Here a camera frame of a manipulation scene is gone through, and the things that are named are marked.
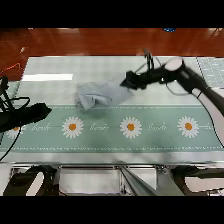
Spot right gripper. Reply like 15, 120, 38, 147
119, 70, 151, 91

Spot silver frame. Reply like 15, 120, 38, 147
0, 161, 224, 197

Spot grey garment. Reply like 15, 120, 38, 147
74, 80, 135, 112

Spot black cable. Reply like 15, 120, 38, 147
0, 95, 32, 162

